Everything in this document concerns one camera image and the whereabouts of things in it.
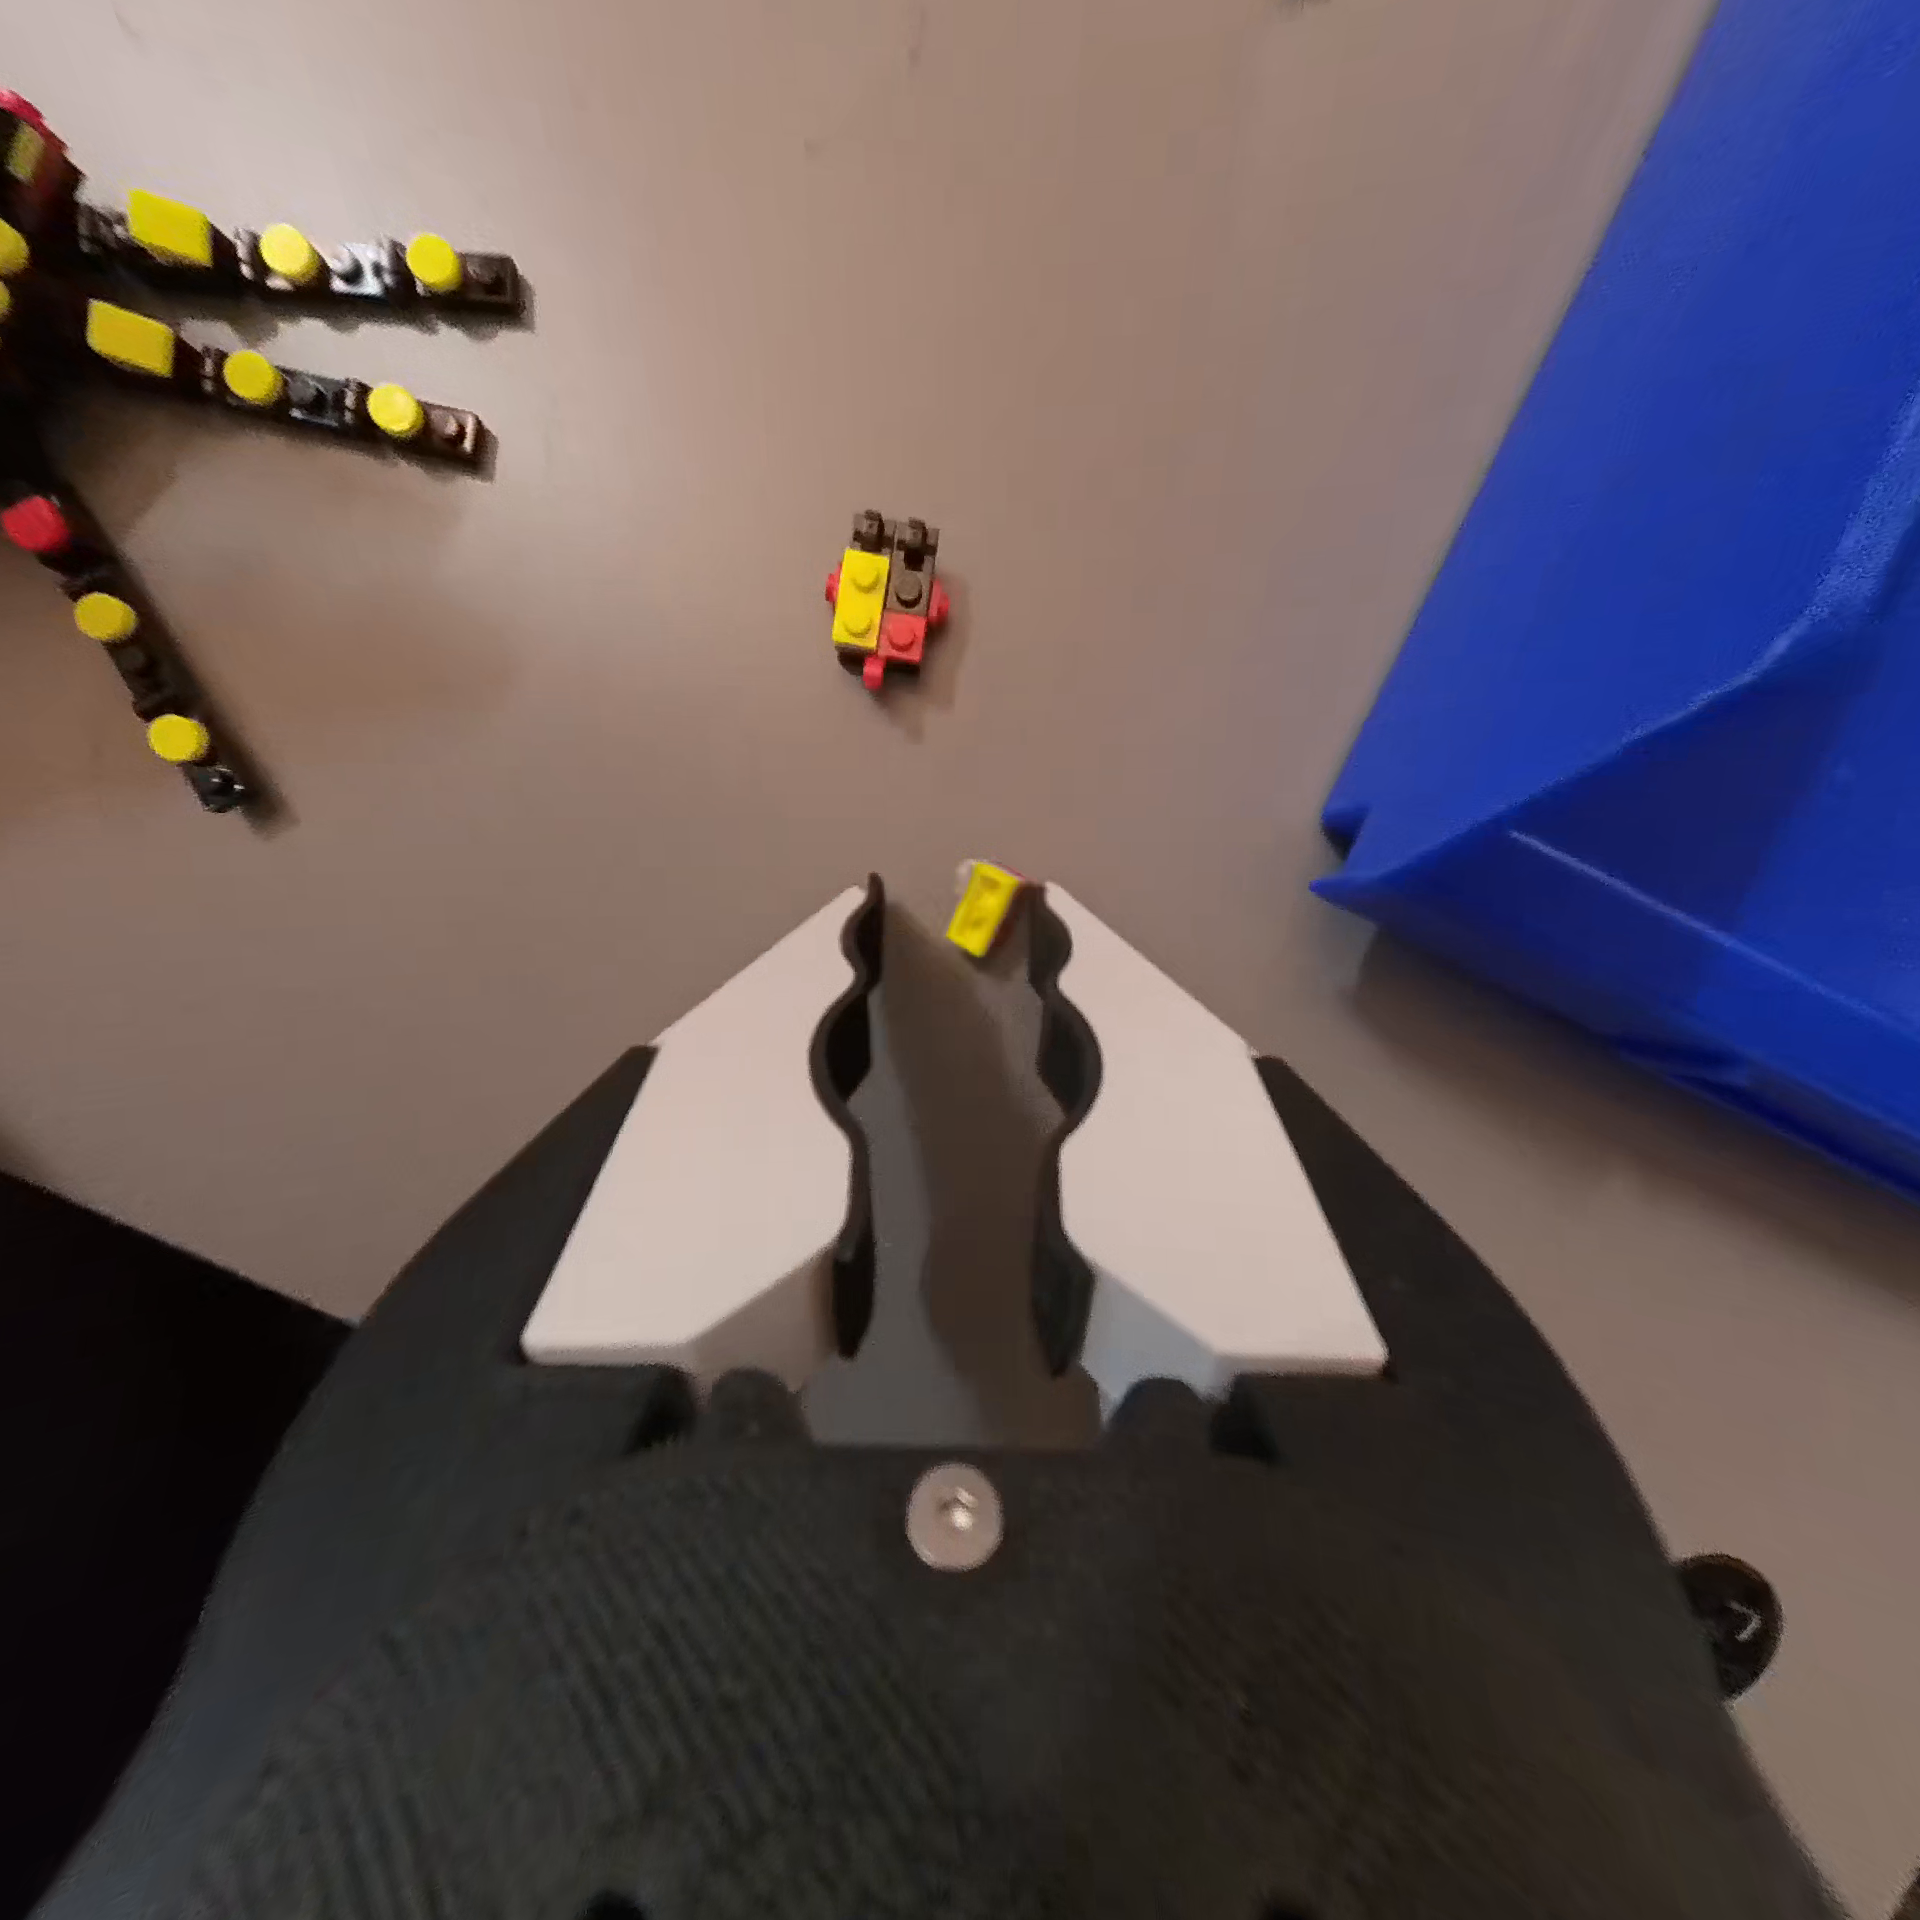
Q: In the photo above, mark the black round table cap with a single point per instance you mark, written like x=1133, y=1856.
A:
x=1741, y=1629

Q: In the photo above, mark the yellow black lego spider model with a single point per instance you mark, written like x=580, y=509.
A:
x=165, y=224

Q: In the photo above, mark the black yellow red lego assembly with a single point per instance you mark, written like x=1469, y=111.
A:
x=885, y=600

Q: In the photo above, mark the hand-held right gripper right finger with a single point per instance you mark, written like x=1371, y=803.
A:
x=1200, y=1200

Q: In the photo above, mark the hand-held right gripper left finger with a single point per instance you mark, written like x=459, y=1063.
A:
x=704, y=1185

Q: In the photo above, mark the small yellow red lego piece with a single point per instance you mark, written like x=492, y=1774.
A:
x=979, y=910

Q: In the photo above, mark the blue plastic bin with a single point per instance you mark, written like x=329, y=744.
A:
x=1651, y=600

